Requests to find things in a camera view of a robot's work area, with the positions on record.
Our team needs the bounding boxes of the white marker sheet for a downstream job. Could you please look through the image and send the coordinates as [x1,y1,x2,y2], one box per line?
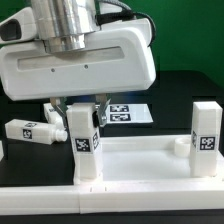
[106,104,153,124]

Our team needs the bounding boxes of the white desk top tray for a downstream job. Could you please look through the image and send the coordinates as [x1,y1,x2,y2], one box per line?
[73,134,224,185]

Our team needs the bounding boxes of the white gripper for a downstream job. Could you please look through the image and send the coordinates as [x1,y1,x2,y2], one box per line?
[0,6,156,128]

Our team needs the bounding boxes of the white front fence bar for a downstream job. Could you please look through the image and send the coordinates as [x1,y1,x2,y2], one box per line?
[0,181,224,215]

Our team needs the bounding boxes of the white block left edge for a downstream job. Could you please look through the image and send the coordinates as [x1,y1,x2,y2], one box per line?
[0,140,4,162]

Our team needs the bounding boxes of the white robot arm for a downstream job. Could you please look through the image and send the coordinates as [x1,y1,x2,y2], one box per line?
[0,0,156,126]

